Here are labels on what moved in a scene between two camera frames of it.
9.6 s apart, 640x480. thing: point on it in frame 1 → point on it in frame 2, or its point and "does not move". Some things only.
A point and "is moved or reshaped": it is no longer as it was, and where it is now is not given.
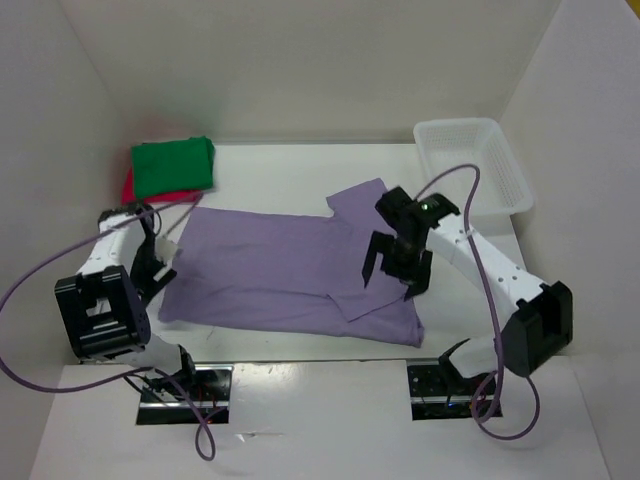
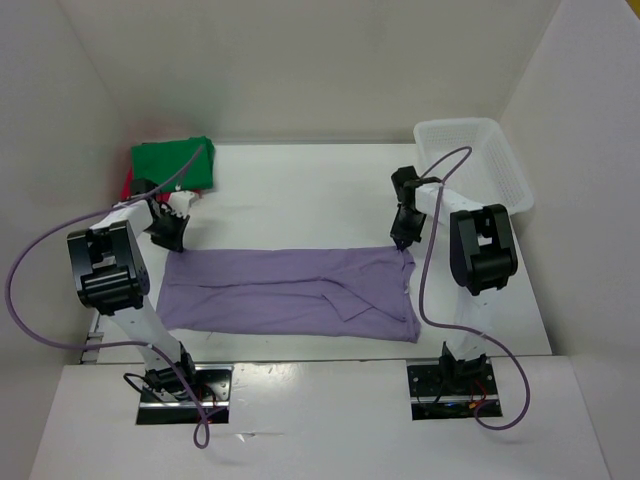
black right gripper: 418,272 → 404,237
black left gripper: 145,284 → 175,241
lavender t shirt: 288,272 is moved or reshaped
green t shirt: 172,166 does not move
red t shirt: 129,197 does not move
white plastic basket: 449,144 does not move
